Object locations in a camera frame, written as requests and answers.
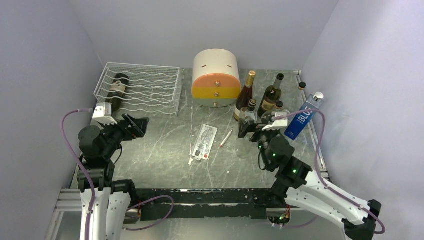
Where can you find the ruler set plastic package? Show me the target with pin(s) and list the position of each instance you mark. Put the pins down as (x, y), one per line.
(204, 142)

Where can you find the clear bottle black-gold label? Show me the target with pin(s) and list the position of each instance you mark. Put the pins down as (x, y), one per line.
(249, 113)

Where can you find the blue clear square bottle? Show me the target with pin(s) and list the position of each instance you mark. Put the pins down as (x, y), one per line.
(301, 120)

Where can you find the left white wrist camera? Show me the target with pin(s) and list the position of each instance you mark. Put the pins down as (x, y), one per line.
(103, 114)

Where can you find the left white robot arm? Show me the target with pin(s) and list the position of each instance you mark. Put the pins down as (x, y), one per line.
(104, 201)

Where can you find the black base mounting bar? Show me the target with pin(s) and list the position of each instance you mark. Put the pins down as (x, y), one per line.
(154, 204)

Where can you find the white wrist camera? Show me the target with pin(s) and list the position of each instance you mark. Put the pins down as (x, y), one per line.
(103, 114)
(274, 120)

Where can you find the white pink-tipped marker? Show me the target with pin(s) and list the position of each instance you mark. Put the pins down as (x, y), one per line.
(226, 138)

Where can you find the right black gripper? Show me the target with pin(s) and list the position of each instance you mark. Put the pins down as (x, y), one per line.
(245, 127)

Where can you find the dark green wine bottle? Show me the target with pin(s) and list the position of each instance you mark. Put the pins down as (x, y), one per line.
(271, 96)

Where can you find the dark red wine bottle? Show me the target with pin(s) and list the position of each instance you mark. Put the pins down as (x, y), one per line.
(245, 95)

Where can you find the clear glass bottle black cap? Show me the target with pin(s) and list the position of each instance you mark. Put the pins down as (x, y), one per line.
(291, 97)

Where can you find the clear bottle cream label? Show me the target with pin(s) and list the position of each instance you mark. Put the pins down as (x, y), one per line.
(276, 109)

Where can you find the white wire wine rack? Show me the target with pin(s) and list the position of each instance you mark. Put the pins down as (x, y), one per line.
(152, 89)

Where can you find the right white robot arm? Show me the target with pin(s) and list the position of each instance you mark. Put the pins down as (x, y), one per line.
(297, 184)

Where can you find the dark green lower-rack bottle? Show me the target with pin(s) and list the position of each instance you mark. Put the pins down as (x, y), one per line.
(117, 91)

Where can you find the clear open-neck bottle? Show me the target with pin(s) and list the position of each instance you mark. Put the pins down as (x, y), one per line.
(244, 148)

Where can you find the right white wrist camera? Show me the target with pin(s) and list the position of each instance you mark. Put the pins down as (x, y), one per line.
(274, 120)

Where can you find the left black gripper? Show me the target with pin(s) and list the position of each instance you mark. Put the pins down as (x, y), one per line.
(137, 128)

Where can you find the cream drawer cabinet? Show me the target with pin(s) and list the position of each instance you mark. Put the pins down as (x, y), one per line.
(215, 78)

